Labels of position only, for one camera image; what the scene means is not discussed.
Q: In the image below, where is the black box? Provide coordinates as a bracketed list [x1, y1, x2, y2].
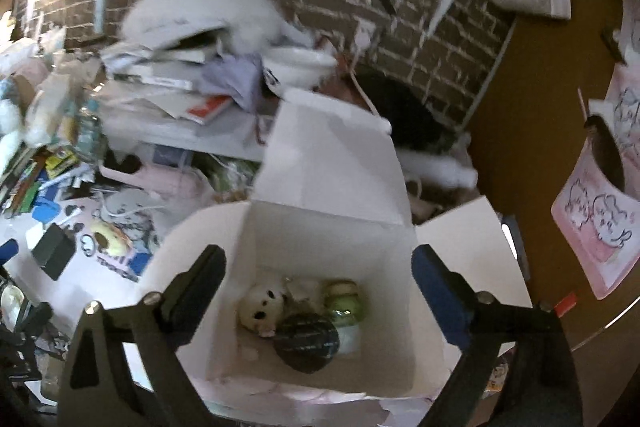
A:
[31, 223, 77, 282]

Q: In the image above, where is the white paper strip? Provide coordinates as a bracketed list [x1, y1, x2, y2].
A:
[429, 0, 462, 32]

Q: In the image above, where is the pile of clear wrappers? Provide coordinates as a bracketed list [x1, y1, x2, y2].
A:
[200, 154, 266, 208]

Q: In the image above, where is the clear bottle with teal label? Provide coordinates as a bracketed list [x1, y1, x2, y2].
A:
[75, 92, 108, 168]

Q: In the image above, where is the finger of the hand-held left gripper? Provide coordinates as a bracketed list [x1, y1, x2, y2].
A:
[10, 301, 55, 343]
[0, 238, 21, 267]

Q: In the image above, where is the glass jar with green base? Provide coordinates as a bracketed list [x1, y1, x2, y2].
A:
[322, 279, 363, 328]

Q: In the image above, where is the black disc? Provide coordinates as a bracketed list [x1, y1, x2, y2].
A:
[274, 312, 341, 375]

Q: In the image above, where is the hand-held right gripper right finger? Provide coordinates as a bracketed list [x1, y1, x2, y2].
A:
[411, 244, 585, 427]

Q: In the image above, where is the pile of colourful packets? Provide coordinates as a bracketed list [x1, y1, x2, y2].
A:
[0, 142, 96, 218]

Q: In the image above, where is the crumpled white plastic bag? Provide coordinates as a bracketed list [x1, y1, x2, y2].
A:
[25, 57, 101, 148]

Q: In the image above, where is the white panda bowl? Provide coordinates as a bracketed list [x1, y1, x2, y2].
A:
[262, 47, 337, 100]

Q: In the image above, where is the purple cloth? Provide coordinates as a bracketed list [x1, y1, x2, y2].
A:
[200, 54, 268, 112]

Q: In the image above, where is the pink cartoon cardboard box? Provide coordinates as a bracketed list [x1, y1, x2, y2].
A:
[127, 87, 533, 400]

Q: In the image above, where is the large white fluffy plush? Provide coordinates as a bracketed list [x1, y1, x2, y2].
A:
[122, 0, 301, 58]

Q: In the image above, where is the stack of books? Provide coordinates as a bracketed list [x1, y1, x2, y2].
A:
[97, 22, 281, 148]

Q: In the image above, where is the white wall charger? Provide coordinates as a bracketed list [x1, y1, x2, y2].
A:
[350, 19, 393, 130]

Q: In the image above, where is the pink cartoon wall organizer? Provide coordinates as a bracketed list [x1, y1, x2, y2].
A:
[550, 0, 640, 300]

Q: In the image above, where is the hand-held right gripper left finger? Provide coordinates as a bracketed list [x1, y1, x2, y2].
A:
[56, 244, 228, 427]

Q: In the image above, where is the white plush with plaid cloth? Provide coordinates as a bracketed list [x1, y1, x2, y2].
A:
[0, 97, 26, 168]

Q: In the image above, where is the white shelf board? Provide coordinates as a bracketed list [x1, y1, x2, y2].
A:
[107, 112, 273, 162]

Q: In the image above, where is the black and white fluffy cloth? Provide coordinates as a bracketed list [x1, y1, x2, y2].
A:
[350, 67, 480, 208]

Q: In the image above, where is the small white plush toy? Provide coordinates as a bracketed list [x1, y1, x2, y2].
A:
[237, 274, 326, 339]

